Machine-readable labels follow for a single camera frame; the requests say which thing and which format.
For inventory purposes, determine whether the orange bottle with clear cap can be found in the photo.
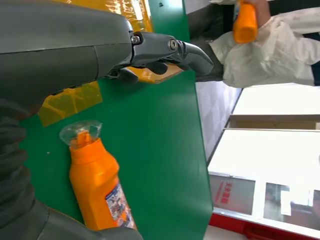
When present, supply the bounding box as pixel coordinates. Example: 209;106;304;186
59;120;137;232

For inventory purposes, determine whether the person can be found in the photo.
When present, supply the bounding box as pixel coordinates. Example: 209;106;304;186
186;0;320;89

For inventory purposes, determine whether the large yellow transparent panel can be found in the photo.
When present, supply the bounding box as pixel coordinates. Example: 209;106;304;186
52;0;184;85

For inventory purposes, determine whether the left arm ribbed grey sleeve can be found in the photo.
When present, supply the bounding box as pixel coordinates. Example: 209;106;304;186
0;107;36;230

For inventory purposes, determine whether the white display cabinet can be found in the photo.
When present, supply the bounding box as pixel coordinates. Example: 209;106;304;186
207;82;320;240

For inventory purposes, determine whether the red lettered sign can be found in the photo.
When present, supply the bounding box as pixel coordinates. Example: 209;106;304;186
214;181;234;206

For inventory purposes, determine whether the red base bar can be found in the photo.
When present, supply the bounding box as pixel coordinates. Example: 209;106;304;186
208;212;320;240

